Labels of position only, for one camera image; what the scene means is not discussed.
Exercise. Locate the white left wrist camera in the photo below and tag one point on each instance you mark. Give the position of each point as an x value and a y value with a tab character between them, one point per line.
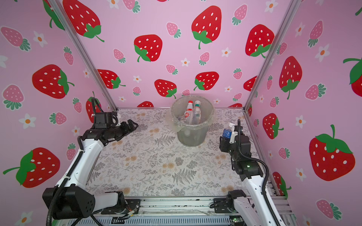
116	117

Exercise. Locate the grey mesh waste bin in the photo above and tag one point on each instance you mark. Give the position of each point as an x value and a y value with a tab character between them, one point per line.
191	138

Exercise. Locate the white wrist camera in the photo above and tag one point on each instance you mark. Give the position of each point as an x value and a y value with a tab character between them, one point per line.
234	134
116	117

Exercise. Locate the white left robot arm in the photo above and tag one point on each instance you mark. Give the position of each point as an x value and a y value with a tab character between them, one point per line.
68	199

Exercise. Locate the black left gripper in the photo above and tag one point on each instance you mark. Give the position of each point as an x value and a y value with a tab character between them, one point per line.
126	131

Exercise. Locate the clear bottle blue label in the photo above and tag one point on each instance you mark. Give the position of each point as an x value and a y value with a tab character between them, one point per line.
227	131

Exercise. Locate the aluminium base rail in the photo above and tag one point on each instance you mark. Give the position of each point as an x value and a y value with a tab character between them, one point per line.
184	211

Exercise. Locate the clear bottle red green label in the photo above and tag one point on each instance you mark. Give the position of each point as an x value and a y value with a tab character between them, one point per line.
196	113

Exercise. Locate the clear bottle red cap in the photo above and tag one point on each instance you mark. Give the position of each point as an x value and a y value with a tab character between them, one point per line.
189	113

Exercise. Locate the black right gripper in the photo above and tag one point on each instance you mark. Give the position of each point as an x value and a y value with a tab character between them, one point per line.
226	143

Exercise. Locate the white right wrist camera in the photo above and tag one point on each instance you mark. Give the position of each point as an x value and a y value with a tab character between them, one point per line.
234	134

